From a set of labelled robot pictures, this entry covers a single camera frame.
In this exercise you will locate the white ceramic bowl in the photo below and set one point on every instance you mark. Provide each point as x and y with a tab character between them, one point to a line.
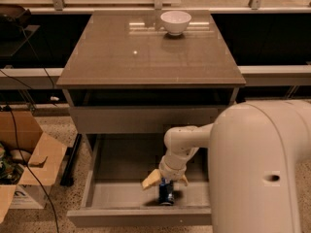
175	22

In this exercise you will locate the closed grey top drawer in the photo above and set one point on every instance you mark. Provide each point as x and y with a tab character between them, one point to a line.
122	120

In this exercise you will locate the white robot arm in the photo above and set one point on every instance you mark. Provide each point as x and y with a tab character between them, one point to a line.
253	148

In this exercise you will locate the blue pepsi can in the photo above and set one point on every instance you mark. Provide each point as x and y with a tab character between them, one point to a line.
166	196

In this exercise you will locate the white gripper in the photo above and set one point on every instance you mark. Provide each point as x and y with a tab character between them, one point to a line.
169	173

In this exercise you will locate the open cardboard box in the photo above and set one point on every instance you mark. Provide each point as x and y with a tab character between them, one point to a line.
30	162

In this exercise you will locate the open grey middle drawer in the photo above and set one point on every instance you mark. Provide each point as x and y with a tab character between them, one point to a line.
114	195

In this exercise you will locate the dark device on shelf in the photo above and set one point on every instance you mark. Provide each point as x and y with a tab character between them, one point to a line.
15	29

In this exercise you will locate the grey drawer cabinet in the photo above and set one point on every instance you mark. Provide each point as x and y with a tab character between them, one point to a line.
127	59

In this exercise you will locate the black floor bar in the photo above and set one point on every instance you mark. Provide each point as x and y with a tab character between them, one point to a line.
71	152

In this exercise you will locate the metal window rail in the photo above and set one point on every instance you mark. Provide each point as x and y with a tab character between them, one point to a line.
287	75

